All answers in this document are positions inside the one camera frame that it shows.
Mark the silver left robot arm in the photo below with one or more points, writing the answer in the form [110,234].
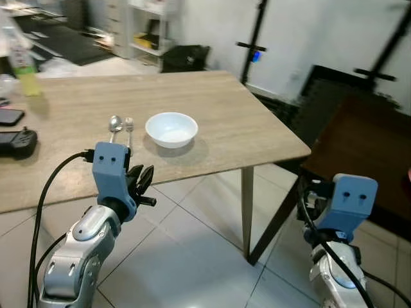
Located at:
[77,256]

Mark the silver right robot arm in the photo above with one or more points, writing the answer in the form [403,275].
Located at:
[337,276]

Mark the small silver spoon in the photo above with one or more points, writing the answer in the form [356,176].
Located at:
[129,123]

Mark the white bowl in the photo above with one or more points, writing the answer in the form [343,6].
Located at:
[171,129]

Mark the large silver spoon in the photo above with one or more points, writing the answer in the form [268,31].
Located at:
[115,123]

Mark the dark foam puzzle mat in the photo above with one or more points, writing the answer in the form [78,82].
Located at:
[327,102]

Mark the black game controller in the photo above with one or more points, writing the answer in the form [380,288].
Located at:
[16,142]

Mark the yellow item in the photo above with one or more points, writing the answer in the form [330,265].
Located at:
[145,42]

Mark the black phone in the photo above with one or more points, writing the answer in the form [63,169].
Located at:
[9,117]

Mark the white shelf unit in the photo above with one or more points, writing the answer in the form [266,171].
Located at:
[154,25]

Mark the yellow-green drink bottle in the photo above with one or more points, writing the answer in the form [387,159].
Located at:
[26,70]

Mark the black floor mat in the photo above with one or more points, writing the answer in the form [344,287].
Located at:
[64,40]

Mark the small blue lit device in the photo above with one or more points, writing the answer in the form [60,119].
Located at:
[256,56]

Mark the grey drawer cabinet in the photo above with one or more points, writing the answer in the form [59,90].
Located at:
[117,19]

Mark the black stand pole with crossbar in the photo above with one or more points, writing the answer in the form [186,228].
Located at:
[388,45]

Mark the black stand pole with device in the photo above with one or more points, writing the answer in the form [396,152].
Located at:
[257,29]

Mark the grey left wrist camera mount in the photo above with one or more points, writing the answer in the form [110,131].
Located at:
[112,173]

